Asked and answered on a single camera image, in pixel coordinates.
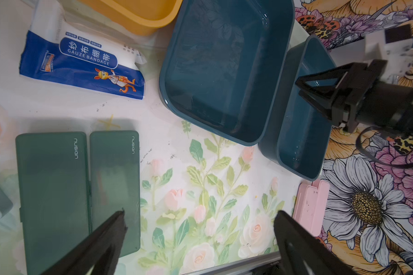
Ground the dark green pencil case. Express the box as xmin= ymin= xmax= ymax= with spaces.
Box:
xmin=89 ymin=131 xmax=141 ymax=257
xmin=16 ymin=132 xmax=91 ymax=275

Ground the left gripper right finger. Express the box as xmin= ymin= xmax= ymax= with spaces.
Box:
xmin=274 ymin=210 xmax=355 ymax=275

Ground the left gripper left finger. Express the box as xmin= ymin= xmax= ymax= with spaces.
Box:
xmin=43 ymin=210 xmax=127 ymax=275

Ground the aluminium front rail frame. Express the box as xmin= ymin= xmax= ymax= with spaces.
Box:
xmin=188 ymin=252 xmax=281 ymax=275

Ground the blue white gauze bandage pack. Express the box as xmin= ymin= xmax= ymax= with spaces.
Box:
xmin=19 ymin=1 xmax=146 ymax=100

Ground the small teal plastic tray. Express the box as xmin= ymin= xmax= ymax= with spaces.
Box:
xmin=159 ymin=1 xmax=295 ymax=146

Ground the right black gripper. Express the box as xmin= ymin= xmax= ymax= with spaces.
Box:
xmin=296 ymin=60 xmax=413 ymax=137

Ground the left pink pencil case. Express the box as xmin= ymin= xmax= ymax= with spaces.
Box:
xmin=293 ymin=179 xmax=330 ymax=237

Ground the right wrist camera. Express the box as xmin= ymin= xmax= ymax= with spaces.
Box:
xmin=363 ymin=25 xmax=413 ymax=84

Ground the large teal plastic tray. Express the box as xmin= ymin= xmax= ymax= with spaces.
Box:
xmin=259 ymin=35 xmax=335 ymax=181

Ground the yellow plastic tray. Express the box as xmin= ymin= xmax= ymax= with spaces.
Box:
xmin=81 ymin=0 xmax=182 ymax=36

